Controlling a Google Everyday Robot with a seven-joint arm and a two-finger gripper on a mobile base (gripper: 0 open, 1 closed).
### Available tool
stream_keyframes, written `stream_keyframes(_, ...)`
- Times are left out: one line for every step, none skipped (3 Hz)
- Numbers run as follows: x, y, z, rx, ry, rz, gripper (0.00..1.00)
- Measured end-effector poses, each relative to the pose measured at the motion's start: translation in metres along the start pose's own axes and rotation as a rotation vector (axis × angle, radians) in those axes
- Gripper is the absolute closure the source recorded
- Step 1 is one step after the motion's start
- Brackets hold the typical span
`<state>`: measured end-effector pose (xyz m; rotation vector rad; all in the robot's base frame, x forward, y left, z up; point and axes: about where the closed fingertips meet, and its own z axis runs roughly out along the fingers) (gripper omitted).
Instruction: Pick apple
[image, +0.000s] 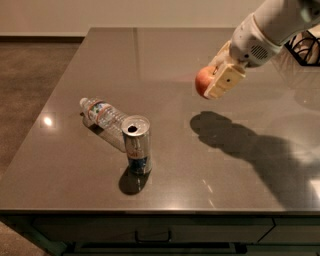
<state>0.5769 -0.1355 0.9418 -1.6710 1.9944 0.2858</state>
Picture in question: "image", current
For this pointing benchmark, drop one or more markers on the clear plastic water bottle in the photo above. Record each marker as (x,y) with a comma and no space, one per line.
(108,119)

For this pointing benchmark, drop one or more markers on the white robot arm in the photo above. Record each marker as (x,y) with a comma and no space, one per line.
(281,20)

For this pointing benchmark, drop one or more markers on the dark drawer front with handle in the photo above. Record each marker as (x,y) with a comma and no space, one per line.
(174,229)

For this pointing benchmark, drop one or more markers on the silver blue drink can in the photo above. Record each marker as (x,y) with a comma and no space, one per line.
(136,135)

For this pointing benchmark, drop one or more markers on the black wire basket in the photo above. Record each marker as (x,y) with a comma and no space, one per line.
(305,48)

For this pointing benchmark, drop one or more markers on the red apple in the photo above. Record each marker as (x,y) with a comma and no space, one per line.
(203,79)

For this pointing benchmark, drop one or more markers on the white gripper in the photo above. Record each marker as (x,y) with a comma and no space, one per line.
(249,42)

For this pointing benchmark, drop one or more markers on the dark right drawer front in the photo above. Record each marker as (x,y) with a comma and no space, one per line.
(293,231)

